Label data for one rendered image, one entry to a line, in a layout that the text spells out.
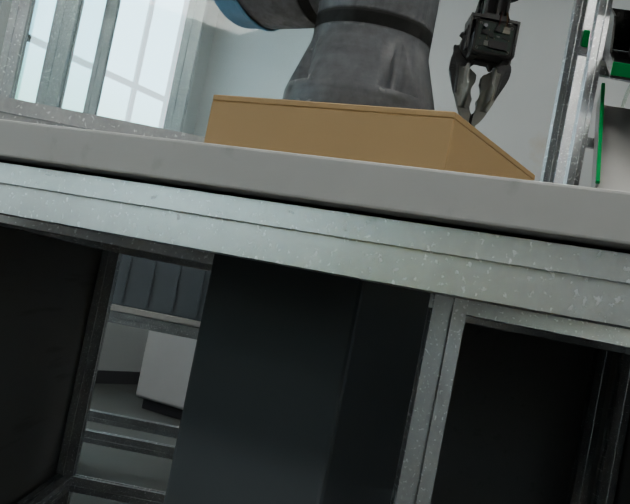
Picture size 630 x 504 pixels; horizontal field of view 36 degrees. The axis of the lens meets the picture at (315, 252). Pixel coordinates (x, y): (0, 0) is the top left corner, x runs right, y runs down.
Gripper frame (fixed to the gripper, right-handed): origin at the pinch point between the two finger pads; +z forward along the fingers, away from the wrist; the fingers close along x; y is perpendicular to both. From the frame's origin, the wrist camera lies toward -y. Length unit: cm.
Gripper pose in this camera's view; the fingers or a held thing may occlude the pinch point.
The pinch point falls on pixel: (469, 120)
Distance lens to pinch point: 146.8
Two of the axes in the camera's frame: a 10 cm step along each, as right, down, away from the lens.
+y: 0.2, -0.5, -10.0
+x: 9.8, 2.0, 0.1
